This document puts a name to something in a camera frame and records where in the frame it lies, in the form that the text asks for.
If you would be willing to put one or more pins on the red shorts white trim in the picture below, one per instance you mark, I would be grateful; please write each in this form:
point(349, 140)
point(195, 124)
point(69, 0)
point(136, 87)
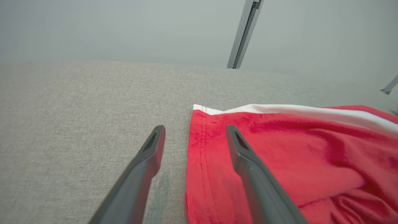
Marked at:
point(311, 161)

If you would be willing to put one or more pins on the grey fabric sofa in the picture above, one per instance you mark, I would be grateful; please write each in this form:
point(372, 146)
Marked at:
point(77, 109)

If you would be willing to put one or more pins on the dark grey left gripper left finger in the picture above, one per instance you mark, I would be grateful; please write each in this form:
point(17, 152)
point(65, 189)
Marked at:
point(136, 183)

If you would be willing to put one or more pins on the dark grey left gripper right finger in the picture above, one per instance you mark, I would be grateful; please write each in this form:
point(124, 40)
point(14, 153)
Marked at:
point(261, 186)

